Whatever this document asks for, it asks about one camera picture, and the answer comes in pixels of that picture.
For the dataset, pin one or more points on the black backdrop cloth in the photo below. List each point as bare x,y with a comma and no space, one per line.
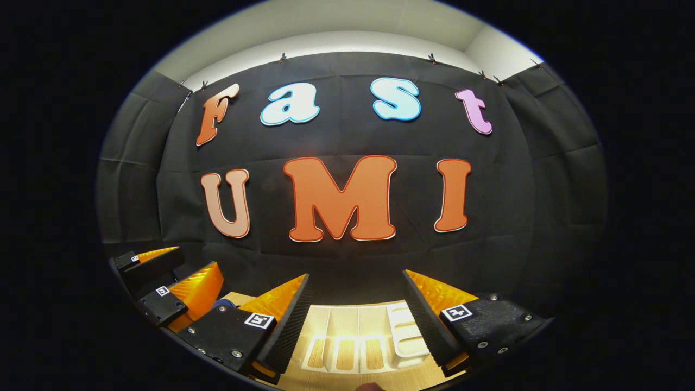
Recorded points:
353,260

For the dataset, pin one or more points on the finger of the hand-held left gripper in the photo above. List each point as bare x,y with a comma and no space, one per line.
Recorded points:
201,293
152,269

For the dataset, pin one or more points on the cream plastic bookshelf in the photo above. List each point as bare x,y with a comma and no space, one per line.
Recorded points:
347,326

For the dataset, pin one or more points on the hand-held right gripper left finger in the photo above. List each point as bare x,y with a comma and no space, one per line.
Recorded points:
290,331

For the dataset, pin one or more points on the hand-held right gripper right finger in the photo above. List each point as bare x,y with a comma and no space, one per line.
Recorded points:
429,331

